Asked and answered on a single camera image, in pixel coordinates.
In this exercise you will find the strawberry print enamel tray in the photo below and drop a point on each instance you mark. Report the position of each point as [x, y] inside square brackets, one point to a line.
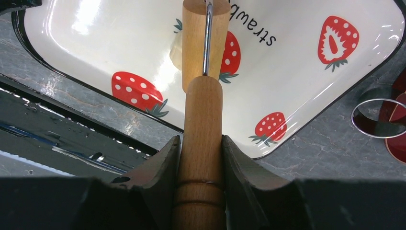
[285, 61]

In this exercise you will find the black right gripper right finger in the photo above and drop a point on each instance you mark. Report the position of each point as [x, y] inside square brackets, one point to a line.
[257, 199]

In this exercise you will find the wooden dough roller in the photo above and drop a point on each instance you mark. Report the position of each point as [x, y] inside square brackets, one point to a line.
[199, 201]

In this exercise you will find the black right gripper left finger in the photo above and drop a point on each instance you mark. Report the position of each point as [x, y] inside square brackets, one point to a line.
[140, 199]

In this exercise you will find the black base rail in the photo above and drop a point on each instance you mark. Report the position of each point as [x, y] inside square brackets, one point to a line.
[43, 130]

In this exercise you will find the metal ring cutter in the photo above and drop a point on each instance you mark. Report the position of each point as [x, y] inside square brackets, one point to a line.
[365, 114]

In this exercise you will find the red round plate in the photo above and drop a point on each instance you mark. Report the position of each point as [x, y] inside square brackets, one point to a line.
[395, 114]

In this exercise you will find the white dough ball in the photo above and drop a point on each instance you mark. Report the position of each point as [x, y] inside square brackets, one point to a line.
[176, 51]

